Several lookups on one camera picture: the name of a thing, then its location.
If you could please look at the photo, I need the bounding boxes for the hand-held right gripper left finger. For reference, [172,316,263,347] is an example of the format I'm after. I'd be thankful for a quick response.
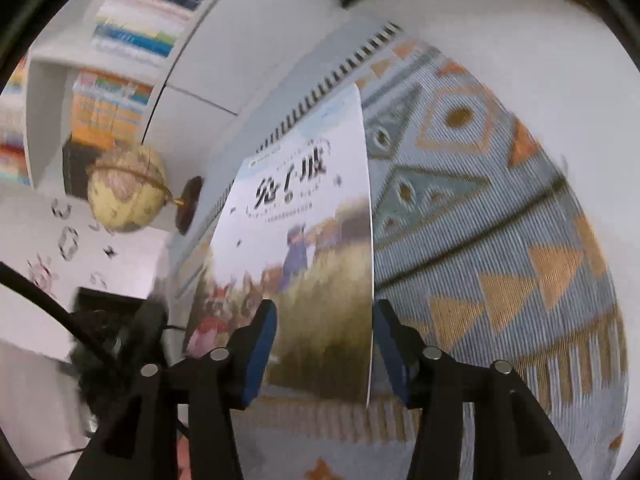
[67,299,279,480]

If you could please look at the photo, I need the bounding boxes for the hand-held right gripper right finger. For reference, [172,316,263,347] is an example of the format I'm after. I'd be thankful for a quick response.
[373,299,583,480]

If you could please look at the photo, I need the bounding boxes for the white yellow field cover book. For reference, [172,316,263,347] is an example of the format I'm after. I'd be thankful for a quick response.
[182,82,376,406]

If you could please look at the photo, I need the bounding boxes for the row of dark hardcover books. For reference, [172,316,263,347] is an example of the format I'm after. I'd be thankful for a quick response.
[62,140,121,198]

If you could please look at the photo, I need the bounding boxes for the row of orange yellow books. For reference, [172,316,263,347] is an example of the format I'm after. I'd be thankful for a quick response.
[70,70,153,148]

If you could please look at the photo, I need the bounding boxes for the row of colourful thin books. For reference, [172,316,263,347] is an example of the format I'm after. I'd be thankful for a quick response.
[0,55,31,186]

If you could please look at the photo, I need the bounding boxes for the row of white blue books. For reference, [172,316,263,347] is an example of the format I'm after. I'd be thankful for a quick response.
[90,0,211,68]

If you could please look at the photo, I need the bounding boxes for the patterned woven mat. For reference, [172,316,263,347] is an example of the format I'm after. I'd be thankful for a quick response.
[165,20,631,480]

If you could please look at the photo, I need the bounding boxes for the antique yellow desk globe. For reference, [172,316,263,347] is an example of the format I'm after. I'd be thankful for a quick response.
[87,146,203,235]

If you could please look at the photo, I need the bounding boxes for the white bookshelf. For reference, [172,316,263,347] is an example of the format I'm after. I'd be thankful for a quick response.
[0,0,351,196]

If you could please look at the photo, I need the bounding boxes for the black braided cable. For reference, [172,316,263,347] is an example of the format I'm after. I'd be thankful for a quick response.
[0,260,118,366]

